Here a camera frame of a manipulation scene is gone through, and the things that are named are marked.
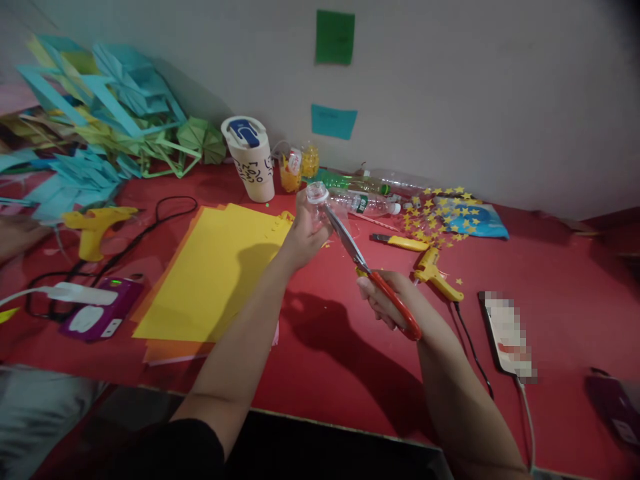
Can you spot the person's left hand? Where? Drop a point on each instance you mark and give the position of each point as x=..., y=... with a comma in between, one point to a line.
x=306, y=235

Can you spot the person's right hand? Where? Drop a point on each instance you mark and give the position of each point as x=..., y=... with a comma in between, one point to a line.
x=387, y=295

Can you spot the person's right fingers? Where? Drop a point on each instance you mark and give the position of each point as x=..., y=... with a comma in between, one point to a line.
x=382, y=315

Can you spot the person's left thumb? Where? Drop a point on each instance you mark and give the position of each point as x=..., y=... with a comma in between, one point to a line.
x=326, y=231

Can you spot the person's right thumb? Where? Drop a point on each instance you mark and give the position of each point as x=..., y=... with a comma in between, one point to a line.
x=367, y=287

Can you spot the person's left fingers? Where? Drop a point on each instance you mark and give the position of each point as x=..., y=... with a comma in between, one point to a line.
x=303, y=205

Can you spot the clear cut plastic bottle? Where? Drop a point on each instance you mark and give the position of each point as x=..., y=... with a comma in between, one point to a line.
x=327, y=210

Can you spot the cut bottle with yellow decoration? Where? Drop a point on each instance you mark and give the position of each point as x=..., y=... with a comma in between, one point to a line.
x=295, y=167

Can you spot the clear bottle with white cap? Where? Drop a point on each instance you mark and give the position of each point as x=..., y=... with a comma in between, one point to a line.
x=367, y=204

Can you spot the yellow utility knife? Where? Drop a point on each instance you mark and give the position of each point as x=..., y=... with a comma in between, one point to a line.
x=402, y=242

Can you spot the clear bottle with green cap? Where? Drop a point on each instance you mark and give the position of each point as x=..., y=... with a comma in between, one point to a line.
x=370, y=181

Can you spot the small yellow glue gun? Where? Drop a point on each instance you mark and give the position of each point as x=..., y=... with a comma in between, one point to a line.
x=434, y=272

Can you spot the cream tumbler with blue lid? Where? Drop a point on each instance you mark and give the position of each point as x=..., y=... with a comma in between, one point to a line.
x=251, y=160

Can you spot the blue paper note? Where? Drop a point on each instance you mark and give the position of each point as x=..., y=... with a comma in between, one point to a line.
x=333, y=121

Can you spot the pile of yellow paper stars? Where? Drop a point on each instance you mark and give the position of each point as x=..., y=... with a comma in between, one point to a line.
x=440, y=215

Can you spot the stack of yellow paper sheets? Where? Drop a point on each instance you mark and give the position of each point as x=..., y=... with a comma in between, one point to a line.
x=210, y=280

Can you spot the blue and white wipes packet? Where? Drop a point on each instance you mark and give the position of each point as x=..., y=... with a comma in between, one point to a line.
x=475, y=220

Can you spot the green paper note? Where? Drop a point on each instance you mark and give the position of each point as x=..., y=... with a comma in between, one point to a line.
x=335, y=37

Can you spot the large yellow glue gun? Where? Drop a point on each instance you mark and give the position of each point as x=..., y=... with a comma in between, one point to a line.
x=97, y=227

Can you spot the pile of paper craft structures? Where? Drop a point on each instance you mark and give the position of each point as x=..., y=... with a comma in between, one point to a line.
x=95, y=125

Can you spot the purple power strip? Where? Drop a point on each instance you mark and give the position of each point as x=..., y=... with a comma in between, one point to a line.
x=102, y=312

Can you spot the white plug adapter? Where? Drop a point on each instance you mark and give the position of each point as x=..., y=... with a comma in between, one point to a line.
x=82, y=294

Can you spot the dark purple pouch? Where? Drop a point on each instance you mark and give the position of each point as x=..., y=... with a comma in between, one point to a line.
x=616, y=405

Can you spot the person's body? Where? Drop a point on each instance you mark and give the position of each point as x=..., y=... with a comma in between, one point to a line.
x=165, y=450

